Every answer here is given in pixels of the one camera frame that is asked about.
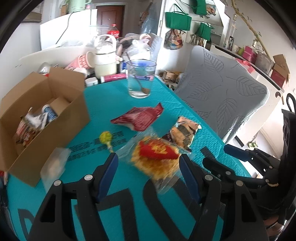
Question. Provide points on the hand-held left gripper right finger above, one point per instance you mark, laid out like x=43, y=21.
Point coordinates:
x=188, y=176

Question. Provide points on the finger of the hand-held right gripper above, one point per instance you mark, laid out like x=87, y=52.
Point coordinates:
x=234, y=151
x=216, y=166

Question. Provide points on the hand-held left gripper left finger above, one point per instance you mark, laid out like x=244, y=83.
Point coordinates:
x=108, y=176

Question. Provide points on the clear bag of yellow crisps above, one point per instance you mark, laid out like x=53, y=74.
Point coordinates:
x=152, y=164

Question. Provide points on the yellow green lollipop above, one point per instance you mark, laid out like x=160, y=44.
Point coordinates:
x=105, y=137

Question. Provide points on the seaweed snack packet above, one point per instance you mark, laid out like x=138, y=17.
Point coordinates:
x=183, y=134

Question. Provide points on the clear pastry packet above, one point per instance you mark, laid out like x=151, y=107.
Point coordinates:
x=54, y=166

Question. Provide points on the brown cardboard box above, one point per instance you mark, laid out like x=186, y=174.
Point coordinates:
x=57, y=134

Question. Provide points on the dark red snack packet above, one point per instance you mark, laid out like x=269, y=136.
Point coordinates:
x=141, y=118

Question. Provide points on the white blue snack packet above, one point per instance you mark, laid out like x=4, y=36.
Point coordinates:
x=49, y=112

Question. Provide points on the silver foil snack packet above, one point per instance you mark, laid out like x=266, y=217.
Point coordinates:
x=37, y=118

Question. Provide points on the person's right hand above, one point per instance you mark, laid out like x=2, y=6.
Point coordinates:
x=272, y=224

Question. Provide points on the grey leaf pattern chair cover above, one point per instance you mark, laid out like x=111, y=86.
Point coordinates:
x=226, y=92

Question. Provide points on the metal spoon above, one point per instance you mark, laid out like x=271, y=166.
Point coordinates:
x=145, y=90

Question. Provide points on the white charger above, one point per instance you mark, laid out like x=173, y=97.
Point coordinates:
x=91, y=81

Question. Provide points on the small cardboard box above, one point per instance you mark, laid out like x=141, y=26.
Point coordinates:
x=281, y=64

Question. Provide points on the pink gift box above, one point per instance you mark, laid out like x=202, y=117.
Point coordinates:
x=249, y=54

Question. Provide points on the printed cardboard carton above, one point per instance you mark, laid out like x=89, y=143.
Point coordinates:
x=170, y=76

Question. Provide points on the clear drinking glass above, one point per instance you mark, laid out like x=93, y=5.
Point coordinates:
x=130, y=76

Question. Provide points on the white water jug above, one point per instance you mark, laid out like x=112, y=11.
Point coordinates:
x=105, y=67

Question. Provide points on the pink printed cup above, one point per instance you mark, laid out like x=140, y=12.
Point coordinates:
x=81, y=61

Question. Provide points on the silver shiny object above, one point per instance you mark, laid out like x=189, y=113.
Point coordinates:
x=44, y=68

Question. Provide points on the printed tote bag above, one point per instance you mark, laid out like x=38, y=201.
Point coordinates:
x=173, y=40

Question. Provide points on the clear plastic bag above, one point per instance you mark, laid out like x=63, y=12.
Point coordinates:
x=138, y=49

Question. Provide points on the white foam board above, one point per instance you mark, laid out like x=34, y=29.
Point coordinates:
x=46, y=54

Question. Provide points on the large green tote bag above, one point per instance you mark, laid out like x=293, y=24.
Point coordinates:
x=178, y=22

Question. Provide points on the cola bottle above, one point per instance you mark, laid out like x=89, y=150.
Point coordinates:
x=113, y=32

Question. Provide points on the white fridge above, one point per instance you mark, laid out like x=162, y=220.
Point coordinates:
x=53, y=32

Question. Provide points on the clear bubble wrap roll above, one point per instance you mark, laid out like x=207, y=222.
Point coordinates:
x=150, y=20

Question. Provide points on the brown door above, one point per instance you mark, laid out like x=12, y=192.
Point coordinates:
x=104, y=18

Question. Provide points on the green electric kettle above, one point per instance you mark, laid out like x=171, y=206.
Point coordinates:
x=77, y=5

